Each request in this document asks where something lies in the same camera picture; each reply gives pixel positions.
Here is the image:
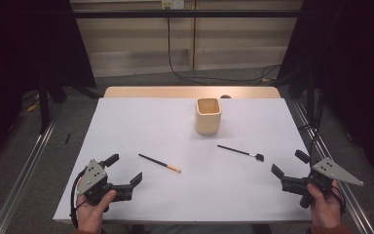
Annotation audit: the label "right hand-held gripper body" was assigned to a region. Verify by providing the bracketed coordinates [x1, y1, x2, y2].
[280, 157, 364, 209]

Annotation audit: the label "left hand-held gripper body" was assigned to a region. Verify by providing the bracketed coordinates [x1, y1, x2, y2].
[76, 159, 134, 213]

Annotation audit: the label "black pencil with orange end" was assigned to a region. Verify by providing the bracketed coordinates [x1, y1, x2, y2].
[137, 153, 182, 174]

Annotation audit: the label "black pen with silver band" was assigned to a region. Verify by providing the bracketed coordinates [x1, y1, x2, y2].
[216, 144, 265, 163]

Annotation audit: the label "beige square pen holder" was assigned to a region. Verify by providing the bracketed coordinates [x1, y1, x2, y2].
[194, 97, 223, 136]

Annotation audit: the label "person's left hand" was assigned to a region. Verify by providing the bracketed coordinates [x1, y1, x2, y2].
[76, 189, 117, 233]

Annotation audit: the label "person's right hand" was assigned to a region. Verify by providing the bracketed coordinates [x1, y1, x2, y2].
[306, 179, 343, 228]

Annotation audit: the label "white table sheet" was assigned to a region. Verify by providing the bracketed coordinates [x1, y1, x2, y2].
[52, 97, 339, 225]

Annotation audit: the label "light wooden table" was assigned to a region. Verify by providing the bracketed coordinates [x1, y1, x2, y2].
[103, 86, 281, 99]

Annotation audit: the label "black curtain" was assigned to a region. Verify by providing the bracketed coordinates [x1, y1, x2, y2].
[276, 0, 374, 188]
[0, 0, 97, 174]

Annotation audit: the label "aluminium floor rail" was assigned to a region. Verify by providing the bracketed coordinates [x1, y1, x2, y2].
[290, 98, 374, 234]
[0, 106, 62, 234]

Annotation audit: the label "black floor cables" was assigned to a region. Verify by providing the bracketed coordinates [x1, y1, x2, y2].
[298, 94, 326, 155]

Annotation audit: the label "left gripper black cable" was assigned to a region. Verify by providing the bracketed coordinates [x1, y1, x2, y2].
[69, 167, 89, 228]

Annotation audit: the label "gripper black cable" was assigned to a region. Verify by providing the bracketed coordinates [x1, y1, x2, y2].
[69, 167, 89, 228]
[329, 186, 347, 215]

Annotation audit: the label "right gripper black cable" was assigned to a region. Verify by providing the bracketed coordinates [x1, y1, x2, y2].
[329, 186, 347, 215]

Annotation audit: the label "black stand post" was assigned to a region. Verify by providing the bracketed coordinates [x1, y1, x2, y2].
[37, 72, 52, 135]
[306, 69, 317, 125]

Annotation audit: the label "black wall cable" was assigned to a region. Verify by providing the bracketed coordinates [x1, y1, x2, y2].
[166, 8, 281, 86]

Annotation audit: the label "black horizontal frame bar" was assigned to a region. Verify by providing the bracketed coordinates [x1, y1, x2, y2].
[72, 9, 301, 20]

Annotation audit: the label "white wall socket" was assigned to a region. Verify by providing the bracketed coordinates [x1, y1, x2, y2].
[161, 0, 185, 10]

